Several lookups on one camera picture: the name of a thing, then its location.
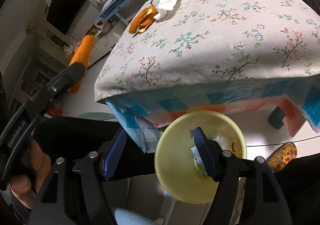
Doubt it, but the blue milk carton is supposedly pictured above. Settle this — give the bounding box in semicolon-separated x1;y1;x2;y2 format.
190;146;208;178

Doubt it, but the orange peel with stem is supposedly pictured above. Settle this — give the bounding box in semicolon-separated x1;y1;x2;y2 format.
129;1;157;34

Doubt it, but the white paper towel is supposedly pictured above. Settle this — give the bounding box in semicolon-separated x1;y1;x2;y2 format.
153;0;178;20

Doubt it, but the yellow trash bin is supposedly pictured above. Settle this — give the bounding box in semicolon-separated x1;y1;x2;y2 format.
155;110;247;204

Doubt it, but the left hand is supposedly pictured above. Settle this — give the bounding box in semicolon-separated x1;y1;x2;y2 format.
10;140;51;209

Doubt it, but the colourful floral slipper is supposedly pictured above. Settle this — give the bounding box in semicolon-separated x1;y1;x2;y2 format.
267;142;297;172

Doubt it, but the cream drawer cabinet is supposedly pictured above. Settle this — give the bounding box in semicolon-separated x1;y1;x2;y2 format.
88;31;120;67

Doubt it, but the floral tablecloth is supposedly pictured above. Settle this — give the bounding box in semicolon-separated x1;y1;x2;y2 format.
94;0;319;101

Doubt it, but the black television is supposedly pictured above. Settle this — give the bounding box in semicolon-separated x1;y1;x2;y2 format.
46;0;86;35

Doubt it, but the blue study desk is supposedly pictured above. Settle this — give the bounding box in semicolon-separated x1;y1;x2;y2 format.
94;0;157;26

